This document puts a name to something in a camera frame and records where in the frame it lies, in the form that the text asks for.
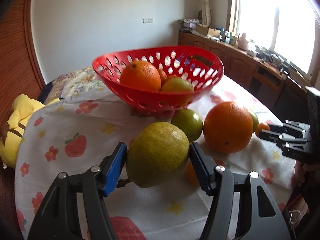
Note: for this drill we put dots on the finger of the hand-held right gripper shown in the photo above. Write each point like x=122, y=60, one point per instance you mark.
x=270, y=135
x=295, y=125

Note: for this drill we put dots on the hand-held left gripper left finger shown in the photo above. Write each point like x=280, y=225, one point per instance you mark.
x=113, y=172

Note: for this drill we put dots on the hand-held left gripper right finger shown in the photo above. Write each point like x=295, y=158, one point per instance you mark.
x=200, y=170

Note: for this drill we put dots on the small tangerine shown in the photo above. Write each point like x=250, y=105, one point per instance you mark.
x=163, y=76
x=192, y=175
x=172, y=76
x=262, y=127

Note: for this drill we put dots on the green jujube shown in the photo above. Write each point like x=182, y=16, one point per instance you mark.
x=177, y=86
x=255, y=121

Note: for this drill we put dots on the large orange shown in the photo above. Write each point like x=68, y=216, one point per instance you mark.
x=227, y=127
x=140, y=76

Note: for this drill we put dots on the large yellow-green lemon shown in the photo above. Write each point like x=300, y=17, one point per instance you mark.
x=157, y=152

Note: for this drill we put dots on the small green lime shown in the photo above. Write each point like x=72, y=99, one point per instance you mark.
x=187, y=123

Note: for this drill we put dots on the red perforated plastic basket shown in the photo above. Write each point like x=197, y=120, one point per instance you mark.
x=150, y=97

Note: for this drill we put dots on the person's right hand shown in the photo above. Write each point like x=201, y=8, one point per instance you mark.
x=298, y=173

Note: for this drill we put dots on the white strawberry flower cloth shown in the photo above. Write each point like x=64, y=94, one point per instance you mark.
x=155, y=205

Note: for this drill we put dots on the long wooden cabinet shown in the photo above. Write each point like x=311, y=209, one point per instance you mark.
x=240, y=60

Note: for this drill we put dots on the pink bottle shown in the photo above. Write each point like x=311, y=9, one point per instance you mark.
x=242, y=41

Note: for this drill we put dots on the floral bed blanket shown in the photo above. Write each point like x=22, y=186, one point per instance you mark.
x=75, y=80

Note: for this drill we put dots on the window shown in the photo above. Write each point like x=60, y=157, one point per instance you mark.
x=275, y=17

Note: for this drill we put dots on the yellow plush toy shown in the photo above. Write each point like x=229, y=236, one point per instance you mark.
x=22, y=110

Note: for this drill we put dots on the open cardboard box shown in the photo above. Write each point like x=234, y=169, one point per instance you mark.
x=207, y=31

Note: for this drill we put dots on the pile of folded cloths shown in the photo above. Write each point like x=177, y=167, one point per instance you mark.
x=188, y=24

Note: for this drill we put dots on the checked beige curtain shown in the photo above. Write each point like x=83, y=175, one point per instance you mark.
x=206, y=2

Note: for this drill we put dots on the brown wooden wardrobe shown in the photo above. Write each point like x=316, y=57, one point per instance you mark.
x=15, y=55

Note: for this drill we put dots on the white wall switch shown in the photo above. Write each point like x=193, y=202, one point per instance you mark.
x=147, y=20

